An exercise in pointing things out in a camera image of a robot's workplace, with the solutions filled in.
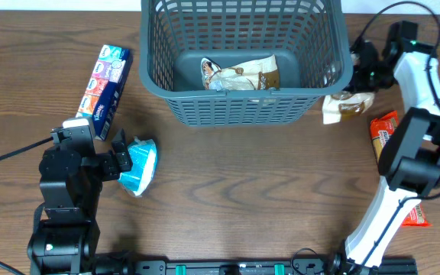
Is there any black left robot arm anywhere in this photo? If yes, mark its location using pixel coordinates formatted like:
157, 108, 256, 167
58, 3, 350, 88
27, 126, 133, 274

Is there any grey plastic mesh basket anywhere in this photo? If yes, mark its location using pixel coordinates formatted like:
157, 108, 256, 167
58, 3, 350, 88
139, 0, 353, 127

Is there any Kleenex tissue multipack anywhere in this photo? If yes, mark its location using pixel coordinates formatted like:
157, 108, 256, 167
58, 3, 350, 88
76, 44, 133, 141

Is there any teal white pouch right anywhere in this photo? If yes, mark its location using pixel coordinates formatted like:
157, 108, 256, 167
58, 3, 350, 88
118, 136, 157, 197

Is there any orange spaghetti packet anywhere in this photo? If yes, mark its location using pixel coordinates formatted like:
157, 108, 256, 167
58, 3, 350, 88
370, 111, 432, 227

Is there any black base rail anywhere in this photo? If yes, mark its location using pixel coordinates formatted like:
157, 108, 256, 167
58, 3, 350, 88
91, 248, 419, 275

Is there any brown white grain bag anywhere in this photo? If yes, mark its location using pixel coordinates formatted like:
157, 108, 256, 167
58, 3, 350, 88
322, 53, 376, 125
201, 55, 280, 91

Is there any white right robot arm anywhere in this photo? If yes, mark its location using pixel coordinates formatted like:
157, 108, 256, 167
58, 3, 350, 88
341, 21, 440, 272

